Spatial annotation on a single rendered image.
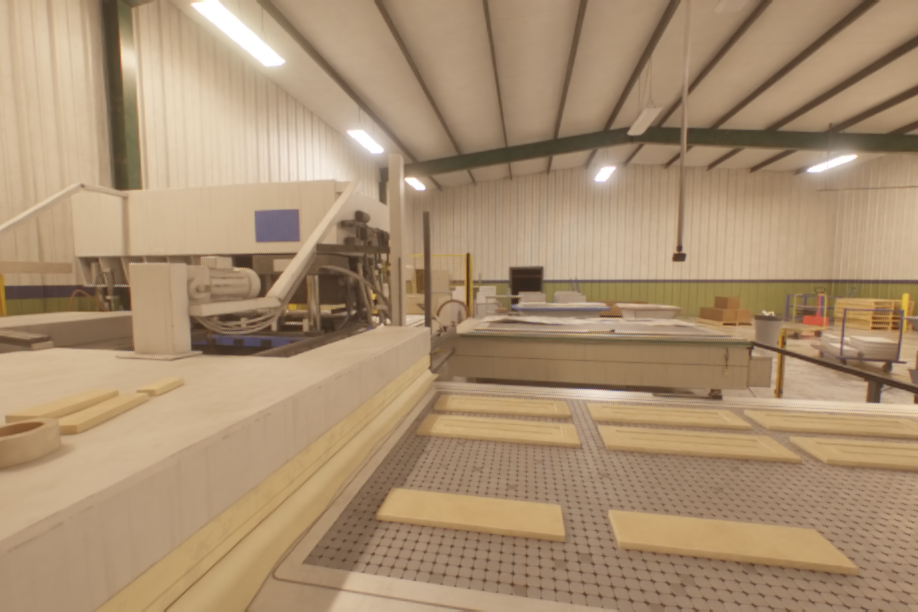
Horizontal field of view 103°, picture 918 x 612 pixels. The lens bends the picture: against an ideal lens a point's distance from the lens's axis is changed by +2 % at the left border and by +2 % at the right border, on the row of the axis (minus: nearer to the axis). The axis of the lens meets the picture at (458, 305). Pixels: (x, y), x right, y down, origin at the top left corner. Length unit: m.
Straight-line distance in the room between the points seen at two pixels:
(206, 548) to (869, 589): 1.38
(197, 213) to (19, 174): 1.97
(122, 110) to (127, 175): 0.77
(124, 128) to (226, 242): 2.68
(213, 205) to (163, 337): 2.35
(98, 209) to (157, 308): 3.24
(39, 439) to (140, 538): 0.28
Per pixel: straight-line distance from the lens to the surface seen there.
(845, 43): 11.04
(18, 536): 0.80
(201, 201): 4.25
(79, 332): 3.46
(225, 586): 1.08
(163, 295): 1.95
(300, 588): 1.03
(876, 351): 9.04
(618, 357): 4.81
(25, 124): 5.90
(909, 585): 1.37
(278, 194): 3.75
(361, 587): 1.00
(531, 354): 4.68
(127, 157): 6.14
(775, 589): 1.18
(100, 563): 0.88
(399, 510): 1.17
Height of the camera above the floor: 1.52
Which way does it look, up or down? 4 degrees down
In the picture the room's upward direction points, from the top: straight up
